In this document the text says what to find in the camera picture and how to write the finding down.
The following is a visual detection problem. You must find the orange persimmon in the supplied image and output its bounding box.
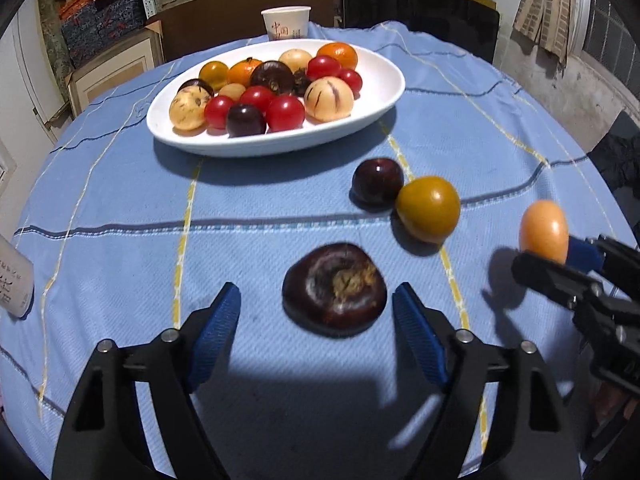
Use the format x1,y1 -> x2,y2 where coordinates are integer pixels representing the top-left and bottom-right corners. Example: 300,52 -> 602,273
518,200 -> 570,264

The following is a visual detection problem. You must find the large dark purple mangosteen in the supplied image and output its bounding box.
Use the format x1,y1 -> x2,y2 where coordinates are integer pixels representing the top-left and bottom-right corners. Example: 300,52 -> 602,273
282,243 -> 387,338

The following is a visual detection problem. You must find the red cherry tomato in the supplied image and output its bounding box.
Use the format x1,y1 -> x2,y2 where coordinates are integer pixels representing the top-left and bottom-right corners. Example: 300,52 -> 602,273
337,68 -> 363,98
306,55 -> 342,81
238,86 -> 277,115
204,96 -> 234,130
266,96 -> 306,132

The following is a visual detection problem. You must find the streaked yellow pepino melon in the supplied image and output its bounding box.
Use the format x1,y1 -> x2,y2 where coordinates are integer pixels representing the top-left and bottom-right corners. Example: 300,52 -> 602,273
303,77 -> 355,122

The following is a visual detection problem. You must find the dark purple plum front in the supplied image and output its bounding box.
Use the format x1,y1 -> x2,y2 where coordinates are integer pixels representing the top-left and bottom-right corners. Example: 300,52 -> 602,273
226,103 -> 267,138

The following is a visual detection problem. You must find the dark purple plum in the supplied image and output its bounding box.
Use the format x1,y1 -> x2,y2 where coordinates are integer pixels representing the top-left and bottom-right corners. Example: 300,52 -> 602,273
226,103 -> 267,138
352,157 -> 405,207

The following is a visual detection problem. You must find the small tan round fruit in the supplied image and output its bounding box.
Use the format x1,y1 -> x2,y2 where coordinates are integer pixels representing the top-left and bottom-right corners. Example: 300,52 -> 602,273
218,82 -> 246,102

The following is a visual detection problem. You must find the large orange-yellow tomato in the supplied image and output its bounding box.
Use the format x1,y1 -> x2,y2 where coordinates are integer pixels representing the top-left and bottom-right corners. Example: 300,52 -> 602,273
198,61 -> 229,93

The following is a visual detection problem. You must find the dark purple fruit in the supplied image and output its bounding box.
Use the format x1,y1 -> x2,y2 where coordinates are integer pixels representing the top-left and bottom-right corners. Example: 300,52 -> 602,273
179,78 -> 215,96

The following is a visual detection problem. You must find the yellow-green tomato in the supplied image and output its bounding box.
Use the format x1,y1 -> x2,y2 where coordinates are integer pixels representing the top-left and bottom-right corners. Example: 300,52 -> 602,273
395,176 -> 461,245

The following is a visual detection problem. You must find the white drink can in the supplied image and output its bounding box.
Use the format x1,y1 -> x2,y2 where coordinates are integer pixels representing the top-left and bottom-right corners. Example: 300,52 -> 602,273
0,236 -> 34,318

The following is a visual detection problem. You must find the blue checked tablecloth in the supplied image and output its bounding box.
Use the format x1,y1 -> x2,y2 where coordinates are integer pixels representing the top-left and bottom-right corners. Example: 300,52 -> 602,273
1,22 -> 634,479

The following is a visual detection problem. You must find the hanging striped cloth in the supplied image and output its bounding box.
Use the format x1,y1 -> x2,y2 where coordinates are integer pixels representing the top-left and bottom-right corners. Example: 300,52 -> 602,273
513,0 -> 575,67

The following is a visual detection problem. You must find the red cherry tomato on plate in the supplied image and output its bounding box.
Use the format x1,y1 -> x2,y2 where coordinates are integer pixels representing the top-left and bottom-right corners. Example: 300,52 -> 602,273
306,55 -> 342,81

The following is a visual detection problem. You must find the black chair back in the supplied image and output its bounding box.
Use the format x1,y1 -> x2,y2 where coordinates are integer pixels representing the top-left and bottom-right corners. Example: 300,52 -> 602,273
343,0 -> 500,63

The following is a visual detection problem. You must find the pale yellow small fruit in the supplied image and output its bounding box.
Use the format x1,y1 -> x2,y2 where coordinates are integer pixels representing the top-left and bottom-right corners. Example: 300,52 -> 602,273
279,49 -> 312,73

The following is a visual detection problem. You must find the framed picture board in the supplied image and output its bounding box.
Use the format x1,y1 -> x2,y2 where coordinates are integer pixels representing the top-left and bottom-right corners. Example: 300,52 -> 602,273
67,27 -> 164,118

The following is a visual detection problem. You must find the orange tangerine with stem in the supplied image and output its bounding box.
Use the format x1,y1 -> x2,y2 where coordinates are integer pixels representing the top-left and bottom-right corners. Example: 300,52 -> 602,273
227,58 -> 262,88

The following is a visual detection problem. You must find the white paper cup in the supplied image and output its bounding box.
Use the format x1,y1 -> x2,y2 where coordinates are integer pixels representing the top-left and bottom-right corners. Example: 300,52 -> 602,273
262,6 -> 311,40

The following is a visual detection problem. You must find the dark wooden chair back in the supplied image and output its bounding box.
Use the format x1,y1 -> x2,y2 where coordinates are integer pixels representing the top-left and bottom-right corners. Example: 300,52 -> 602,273
151,0 -> 335,61

